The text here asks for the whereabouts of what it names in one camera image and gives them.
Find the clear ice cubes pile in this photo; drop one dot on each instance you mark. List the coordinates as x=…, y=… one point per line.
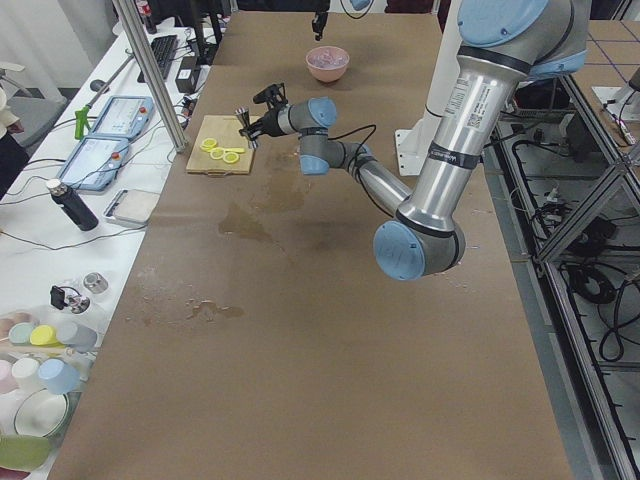
x=327, y=58

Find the black water bottle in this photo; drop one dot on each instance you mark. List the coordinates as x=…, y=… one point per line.
x=72, y=204

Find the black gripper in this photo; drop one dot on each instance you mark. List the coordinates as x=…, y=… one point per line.
x=318, y=22
x=268, y=125

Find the yellow cup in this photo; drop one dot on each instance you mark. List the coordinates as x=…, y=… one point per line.
x=44, y=336

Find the lemon slice lower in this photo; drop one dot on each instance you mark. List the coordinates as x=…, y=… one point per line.
x=230, y=158

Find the lemon slice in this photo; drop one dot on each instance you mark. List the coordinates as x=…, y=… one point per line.
x=217, y=153
x=208, y=144
x=230, y=158

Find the bamboo cutting board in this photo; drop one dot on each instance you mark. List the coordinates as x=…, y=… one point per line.
x=225, y=129

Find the steel double jigger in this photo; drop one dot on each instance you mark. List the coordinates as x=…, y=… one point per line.
x=247, y=130

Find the upper teach pendant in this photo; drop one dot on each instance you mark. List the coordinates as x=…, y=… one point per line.
x=123, y=117

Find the white scale tray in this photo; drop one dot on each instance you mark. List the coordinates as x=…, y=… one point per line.
x=131, y=207

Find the teach pendant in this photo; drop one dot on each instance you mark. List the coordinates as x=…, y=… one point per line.
x=123, y=117
x=94, y=163

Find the blue cup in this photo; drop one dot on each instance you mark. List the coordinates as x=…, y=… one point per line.
x=58, y=377

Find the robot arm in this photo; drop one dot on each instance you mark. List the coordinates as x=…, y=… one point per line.
x=354, y=9
x=503, y=43

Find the aluminium frame post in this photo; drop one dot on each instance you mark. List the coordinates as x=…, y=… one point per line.
x=129, y=19

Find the lemon slice middle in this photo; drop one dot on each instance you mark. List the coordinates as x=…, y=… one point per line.
x=217, y=153

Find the lower teach pendant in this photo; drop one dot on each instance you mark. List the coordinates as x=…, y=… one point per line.
x=94, y=163

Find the pink bowl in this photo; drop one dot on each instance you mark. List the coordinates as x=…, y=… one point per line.
x=326, y=76

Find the black keyboard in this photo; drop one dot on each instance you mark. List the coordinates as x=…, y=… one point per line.
x=163, y=48

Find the lemon slice upper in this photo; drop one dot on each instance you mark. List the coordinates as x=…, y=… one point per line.
x=208, y=144

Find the white plate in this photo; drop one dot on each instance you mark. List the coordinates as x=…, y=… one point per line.
x=42, y=414

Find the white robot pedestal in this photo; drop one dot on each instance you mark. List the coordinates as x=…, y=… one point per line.
x=412, y=144

